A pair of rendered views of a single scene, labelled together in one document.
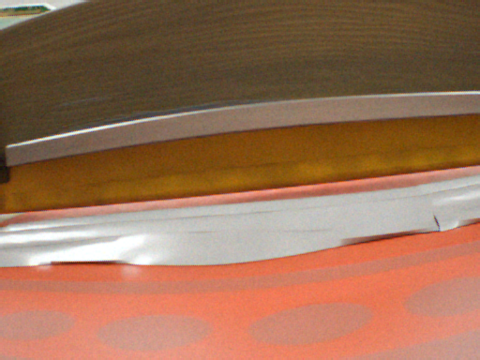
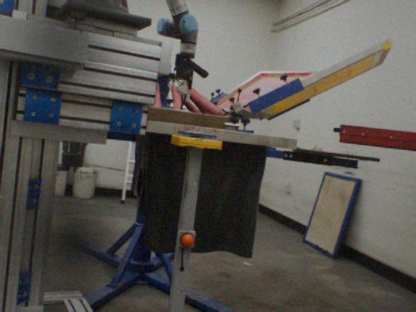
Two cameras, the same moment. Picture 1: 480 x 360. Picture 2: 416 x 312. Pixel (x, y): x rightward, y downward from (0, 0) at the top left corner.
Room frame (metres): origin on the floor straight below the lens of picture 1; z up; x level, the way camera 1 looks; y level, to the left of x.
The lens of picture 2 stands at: (-1.83, 0.67, 0.97)
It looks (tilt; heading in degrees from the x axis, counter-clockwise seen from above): 3 degrees down; 338
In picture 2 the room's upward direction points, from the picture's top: 7 degrees clockwise
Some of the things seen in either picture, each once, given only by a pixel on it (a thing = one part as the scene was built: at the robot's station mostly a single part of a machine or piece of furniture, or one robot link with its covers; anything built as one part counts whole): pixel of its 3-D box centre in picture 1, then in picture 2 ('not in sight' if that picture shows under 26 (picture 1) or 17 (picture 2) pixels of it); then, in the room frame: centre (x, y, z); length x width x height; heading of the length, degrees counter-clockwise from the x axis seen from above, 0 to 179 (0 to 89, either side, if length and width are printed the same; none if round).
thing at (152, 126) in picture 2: not in sight; (193, 131); (0.06, -0.04, 0.97); 0.79 x 0.58 x 0.04; 172
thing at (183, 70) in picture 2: not in sight; (184, 67); (0.27, -0.04, 1.26); 0.09 x 0.08 x 0.12; 83
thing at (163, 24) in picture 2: not in sight; (171, 28); (0.24, 0.05, 1.41); 0.11 x 0.11 x 0.08; 10
